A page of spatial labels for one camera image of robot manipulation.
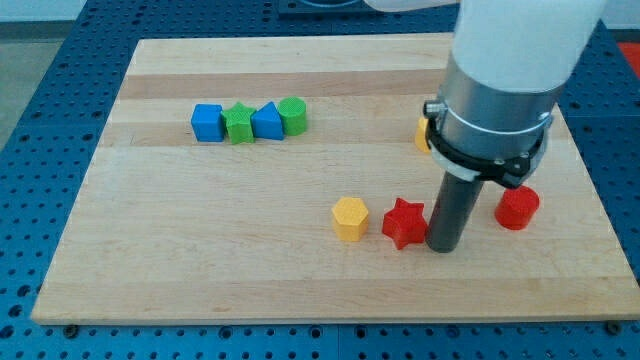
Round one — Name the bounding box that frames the green cylinder block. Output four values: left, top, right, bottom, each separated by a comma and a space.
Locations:
277, 97, 307, 136

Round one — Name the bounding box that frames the yellow block behind arm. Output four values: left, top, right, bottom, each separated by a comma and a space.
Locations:
414, 117, 430, 154

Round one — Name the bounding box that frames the blue triangle block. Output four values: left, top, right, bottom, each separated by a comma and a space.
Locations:
250, 102, 284, 140

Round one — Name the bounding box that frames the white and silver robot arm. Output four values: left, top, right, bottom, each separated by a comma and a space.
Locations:
424, 0, 606, 188

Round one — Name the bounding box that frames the blue cube block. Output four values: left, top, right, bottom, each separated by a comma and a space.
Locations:
191, 104, 226, 142

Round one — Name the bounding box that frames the green star block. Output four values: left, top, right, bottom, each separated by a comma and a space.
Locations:
222, 102, 256, 144

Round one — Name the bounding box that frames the wooden board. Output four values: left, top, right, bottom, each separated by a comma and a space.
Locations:
31, 33, 639, 325

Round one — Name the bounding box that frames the red cylinder block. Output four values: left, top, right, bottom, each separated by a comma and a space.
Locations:
494, 186, 540, 230

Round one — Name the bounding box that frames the red star block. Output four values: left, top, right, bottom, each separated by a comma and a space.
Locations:
382, 197, 428, 250

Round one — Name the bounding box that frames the yellow hexagon block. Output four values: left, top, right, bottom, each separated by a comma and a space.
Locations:
331, 197, 369, 242

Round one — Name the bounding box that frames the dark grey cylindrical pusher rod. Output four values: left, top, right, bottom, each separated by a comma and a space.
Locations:
426, 172, 483, 253

